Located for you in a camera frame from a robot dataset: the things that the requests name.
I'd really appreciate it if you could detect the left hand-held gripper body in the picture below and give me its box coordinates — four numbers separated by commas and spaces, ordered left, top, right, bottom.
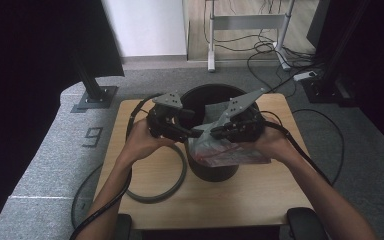
145, 91, 197, 142

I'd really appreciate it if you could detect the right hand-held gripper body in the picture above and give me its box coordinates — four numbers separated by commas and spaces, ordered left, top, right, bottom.
224, 87, 267, 143

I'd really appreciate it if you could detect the grey plastic garbage bag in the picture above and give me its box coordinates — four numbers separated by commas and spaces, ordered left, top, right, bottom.
186, 100, 272, 168

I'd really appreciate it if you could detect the dark plastic trash bin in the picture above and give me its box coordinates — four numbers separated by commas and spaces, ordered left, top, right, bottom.
178, 82, 262, 183

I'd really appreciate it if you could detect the grey plastic bin ring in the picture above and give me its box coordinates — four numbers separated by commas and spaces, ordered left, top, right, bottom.
125, 142, 189, 205

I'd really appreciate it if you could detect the person's left hand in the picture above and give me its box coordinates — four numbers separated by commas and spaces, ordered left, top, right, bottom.
120, 117, 178, 165

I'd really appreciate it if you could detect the person's right hand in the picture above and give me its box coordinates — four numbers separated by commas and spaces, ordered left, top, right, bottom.
242, 123, 302, 165

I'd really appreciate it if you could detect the white power strip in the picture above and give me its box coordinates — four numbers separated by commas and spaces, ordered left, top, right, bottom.
293, 70, 318, 82

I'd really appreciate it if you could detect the black metal stand with base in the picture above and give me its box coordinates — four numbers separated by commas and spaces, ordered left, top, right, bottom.
69, 49, 120, 114

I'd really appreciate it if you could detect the black chair armrest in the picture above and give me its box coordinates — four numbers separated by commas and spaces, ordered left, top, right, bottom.
114, 213, 133, 240
286, 207, 329, 240

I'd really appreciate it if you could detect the dark curtain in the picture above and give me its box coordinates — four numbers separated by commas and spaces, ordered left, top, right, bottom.
0, 0, 126, 168

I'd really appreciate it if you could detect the right hand-held gripper cable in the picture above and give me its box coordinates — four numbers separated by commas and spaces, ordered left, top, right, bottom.
259, 110, 334, 187

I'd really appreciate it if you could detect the bundle of black cables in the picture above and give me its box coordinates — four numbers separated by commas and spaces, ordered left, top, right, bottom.
204, 0, 319, 95

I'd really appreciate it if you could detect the white desk frame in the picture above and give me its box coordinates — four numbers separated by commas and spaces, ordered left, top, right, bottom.
204, 0, 297, 73

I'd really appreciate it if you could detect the black floor cable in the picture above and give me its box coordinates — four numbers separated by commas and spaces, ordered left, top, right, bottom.
291, 108, 346, 188

